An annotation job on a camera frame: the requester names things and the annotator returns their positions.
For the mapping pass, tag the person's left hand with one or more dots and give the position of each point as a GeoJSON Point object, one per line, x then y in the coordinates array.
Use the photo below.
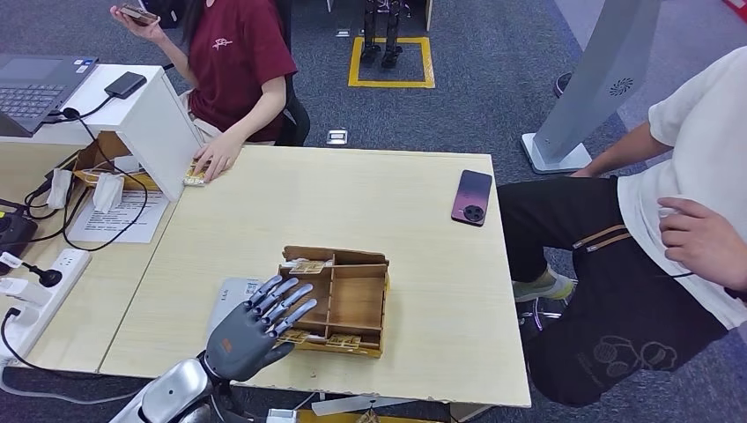
{"type": "Point", "coordinates": [219, 156]}
{"type": "Point", "coordinates": [712, 245]}

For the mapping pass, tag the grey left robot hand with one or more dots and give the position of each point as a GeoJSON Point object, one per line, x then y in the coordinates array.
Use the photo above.
{"type": "Point", "coordinates": [245, 344]}

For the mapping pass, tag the person's right hand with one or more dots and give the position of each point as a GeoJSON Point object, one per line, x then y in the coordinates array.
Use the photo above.
{"type": "Point", "coordinates": [143, 30]}

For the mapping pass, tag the dark smartphone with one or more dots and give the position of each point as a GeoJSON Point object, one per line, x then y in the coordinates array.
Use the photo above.
{"type": "Point", "coordinates": [139, 14]}

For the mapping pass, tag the stack of gold cards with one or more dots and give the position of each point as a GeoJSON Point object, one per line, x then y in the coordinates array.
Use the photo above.
{"type": "Point", "coordinates": [192, 181]}

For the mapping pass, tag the gold room key card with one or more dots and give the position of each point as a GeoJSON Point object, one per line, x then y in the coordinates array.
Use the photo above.
{"type": "Point", "coordinates": [299, 337]}
{"type": "Point", "coordinates": [307, 267]}
{"type": "Point", "coordinates": [344, 341]}

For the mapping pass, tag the grey card reader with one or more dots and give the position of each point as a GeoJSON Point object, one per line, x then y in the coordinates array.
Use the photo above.
{"type": "Point", "coordinates": [230, 295]}

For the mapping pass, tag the person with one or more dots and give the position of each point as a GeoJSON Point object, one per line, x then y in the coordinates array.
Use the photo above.
{"type": "Point", "coordinates": [688, 152]}
{"type": "Point", "coordinates": [239, 64]}

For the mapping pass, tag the black cabinet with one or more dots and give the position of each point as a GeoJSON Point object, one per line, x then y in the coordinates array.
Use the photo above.
{"type": "Point", "coordinates": [160, 13]}

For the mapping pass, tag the black power bank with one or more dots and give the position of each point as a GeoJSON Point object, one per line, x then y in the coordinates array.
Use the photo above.
{"type": "Point", "coordinates": [125, 85]}

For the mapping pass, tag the white desk riser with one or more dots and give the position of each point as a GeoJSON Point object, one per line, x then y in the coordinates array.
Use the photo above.
{"type": "Point", "coordinates": [152, 125]}

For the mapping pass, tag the black office chair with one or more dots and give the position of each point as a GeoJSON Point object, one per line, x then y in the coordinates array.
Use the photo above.
{"type": "Point", "coordinates": [299, 122]}

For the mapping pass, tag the printed paper sheet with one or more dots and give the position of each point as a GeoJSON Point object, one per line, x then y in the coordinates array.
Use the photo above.
{"type": "Point", "coordinates": [128, 219]}

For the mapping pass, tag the wooden compartment box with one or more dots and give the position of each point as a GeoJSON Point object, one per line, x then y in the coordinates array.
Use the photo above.
{"type": "Point", "coordinates": [356, 298]}

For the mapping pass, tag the grey laptop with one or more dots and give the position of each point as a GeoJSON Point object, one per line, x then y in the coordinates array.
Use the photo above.
{"type": "Point", "coordinates": [35, 87]}

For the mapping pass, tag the cardboard box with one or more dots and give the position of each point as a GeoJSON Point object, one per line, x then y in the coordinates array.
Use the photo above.
{"type": "Point", "coordinates": [96, 152]}

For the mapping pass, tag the white power strip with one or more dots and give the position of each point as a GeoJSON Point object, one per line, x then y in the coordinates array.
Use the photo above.
{"type": "Point", "coordinates": [64, 268]}

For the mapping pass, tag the grey kiosk stand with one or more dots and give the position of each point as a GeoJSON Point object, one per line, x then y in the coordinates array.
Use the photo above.
{"type": "Point", "coordinates": [595, 76]}

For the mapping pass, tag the black plug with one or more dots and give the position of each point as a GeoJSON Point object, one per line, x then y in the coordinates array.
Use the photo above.
{"type": "Point", "coordinates": [49, 277]}

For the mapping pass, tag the white and black humanoid robot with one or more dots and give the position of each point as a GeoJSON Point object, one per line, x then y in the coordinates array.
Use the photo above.
{"type": "Point", "coordinates": [391, 35]}

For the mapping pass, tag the black desk device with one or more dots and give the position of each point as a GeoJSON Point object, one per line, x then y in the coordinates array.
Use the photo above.
{"type": "Point", "coordinates": [14, 233]}

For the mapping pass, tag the dark shoe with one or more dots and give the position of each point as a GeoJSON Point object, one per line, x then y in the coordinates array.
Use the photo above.
{"type": "Point", "coordinates": [563, 84]}

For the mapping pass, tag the white charger adapter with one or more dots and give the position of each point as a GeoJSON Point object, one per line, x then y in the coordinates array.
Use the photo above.
{"type": "Point", "coordinates": [14, 287]}

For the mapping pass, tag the red object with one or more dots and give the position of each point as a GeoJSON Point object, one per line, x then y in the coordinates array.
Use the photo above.
{"type": "Point", "coordinates": [736, 7]}

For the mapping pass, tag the maroon smartphone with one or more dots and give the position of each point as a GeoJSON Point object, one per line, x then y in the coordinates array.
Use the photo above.
{"type": "Point", "coordinates": [471, 195]}

